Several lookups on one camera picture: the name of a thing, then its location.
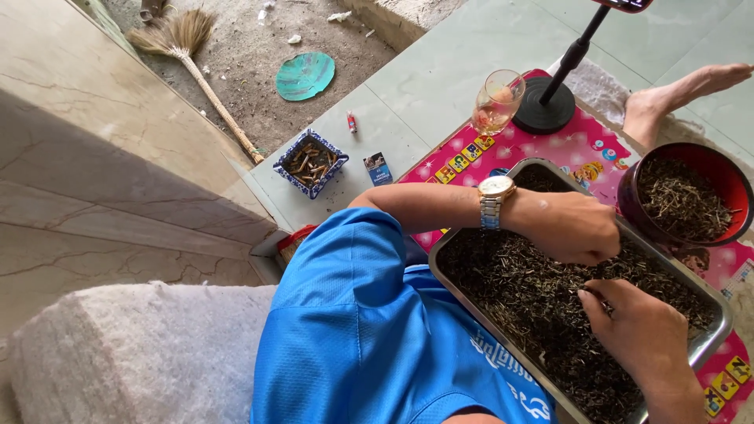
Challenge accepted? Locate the person's left hand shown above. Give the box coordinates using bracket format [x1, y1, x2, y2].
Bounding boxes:
[502, 188, 622, 266]

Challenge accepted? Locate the person's right hand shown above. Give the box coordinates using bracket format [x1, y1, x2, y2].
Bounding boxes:
[576, 279, 691, 385]

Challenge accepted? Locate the dried tea stems heap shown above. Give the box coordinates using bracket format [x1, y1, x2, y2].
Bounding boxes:
[637, 156, 736, 243]

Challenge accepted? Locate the dried tea leaves heap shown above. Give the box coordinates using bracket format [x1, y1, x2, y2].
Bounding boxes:
[437, 164, 717, 424]

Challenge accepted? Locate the pink printed play mat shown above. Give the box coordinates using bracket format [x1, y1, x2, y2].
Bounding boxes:
[398, 68, 754, 424]

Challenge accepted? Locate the silver gold wristwatch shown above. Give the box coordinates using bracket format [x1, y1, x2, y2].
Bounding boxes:
[476, 175, 518, 231]

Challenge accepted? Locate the steel rectangular tray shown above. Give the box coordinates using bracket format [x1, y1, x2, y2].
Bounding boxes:
[428, 157, 735, 424]

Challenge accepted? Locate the dark red round bowl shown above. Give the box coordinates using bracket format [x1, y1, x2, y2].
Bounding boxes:
[616, 142, 754, 249]

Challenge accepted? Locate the person's bare foot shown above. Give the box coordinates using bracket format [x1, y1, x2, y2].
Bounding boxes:
[622, 63, 754, 149]

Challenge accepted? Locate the black phone stand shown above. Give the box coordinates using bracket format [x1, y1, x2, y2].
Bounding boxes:
[511, 5, 612, 135]

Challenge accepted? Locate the clear stemless wine glass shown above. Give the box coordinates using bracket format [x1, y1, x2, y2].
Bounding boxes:
[470, 69, 527, 137]

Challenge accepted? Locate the dark blue cigarette pack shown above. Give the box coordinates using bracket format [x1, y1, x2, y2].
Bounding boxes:
[363, 152, 394, 187]

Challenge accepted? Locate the smartphone with red case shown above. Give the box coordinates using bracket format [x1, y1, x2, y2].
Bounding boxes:
[591, 0, 654, 14]

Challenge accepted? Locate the person's blue shirt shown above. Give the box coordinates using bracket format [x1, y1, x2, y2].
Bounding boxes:
[250, 207, 559, 424]

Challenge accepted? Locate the pile of cigarette butts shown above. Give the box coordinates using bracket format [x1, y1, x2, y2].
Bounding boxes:
[286, 142, 339, 187]

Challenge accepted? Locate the blue white square ashtray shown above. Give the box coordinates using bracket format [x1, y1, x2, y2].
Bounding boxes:
[272, 128, 350, 200]

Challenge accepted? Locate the red rimmed woven basket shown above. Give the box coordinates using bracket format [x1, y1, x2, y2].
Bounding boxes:
[277, 224, 319, 265]

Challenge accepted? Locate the teal round plastic lid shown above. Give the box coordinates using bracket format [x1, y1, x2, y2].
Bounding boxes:
[276, 51, 336, 102]

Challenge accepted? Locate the straw broom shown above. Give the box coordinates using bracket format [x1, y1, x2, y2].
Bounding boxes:
[126, 8, 266, 165]

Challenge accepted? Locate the white fleece blanket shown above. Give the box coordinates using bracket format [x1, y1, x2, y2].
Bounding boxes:
[7, 280, 278, 424]

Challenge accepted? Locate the brown sandal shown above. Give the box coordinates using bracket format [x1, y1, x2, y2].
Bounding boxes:
[139, 0, 168, 23]

